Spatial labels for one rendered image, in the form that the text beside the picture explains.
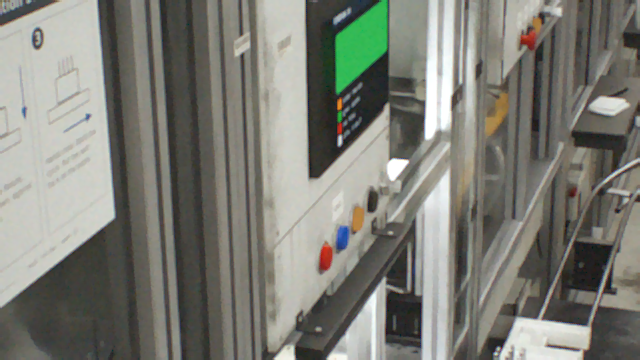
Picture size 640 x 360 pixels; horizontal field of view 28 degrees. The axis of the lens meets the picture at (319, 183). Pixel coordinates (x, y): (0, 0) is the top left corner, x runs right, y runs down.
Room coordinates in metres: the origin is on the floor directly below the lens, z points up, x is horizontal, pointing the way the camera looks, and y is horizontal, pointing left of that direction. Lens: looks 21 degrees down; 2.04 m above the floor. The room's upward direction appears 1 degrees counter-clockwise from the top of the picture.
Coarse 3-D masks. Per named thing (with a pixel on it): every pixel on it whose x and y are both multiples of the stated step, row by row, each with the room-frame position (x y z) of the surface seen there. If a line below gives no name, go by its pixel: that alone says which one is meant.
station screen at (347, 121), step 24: (360, 0) 1.41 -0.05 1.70; (336, 24) 1.33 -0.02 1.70; (336, 48) 1.32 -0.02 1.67; (336, 72) 1.32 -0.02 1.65; (360, 72) 1.40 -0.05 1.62; (384, 72) 1.49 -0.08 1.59; (336, 96) 1.32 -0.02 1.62; (360, 96) 1.40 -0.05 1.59; (384, 96) 1.49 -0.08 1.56; (336, 120) 1.32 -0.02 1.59; (360, 120) 1.40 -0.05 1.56; (336, 144) 1.32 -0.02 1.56
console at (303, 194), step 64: (256, 0) 1.21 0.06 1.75; (320, 0) 1.31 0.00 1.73; (256, 64) 1.22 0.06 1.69; (320, 64) 1.31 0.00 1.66; (256, 128) 1.22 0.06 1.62; (320, 128) 1.31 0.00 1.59; (384, 128) 1.58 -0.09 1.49; (256, 192) 1.22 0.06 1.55; (320, 192) 1.34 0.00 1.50; (384, 192) 1.55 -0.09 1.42; (320, 256) 1.32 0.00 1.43
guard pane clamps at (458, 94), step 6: (480, 60) 2.15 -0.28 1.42; (480, 66) 2.14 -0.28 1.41; (480, 72) 2.14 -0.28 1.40; (462, 84) 2.02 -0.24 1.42; (456, 90) 1.98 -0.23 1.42; (462, 90) 2.02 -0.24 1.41; (450, 96) 1.95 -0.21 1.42; (456, 96) 1.98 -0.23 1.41; (462, 96) 2.02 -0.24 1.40; (450, 102) 1.95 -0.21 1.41; (456, 102) 1.98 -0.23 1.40; (450, 108) 1.95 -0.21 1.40; (474, 204) 2.14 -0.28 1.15; (474, 210) 2.13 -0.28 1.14; (474, 216) 2.13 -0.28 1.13
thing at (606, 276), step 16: (576, 240) 2.74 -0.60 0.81; (592, 240) 2.73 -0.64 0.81; (608, 240) 2.73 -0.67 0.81; (576, 256) 2.74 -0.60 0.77; (592, 256) 2.72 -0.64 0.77; (608, 256) 2.71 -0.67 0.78; (560, 272) 2.54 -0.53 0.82; (576, 272) 2.74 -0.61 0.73; (592, 272) 2.72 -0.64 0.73; (608, 272) 2.54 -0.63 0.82; (576, 288) 2.73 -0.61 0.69; (592, 288) 2.72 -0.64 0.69; (608, 288) 2.71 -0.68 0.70; (544, 304) 2.39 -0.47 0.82; (592, 320) 2.32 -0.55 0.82
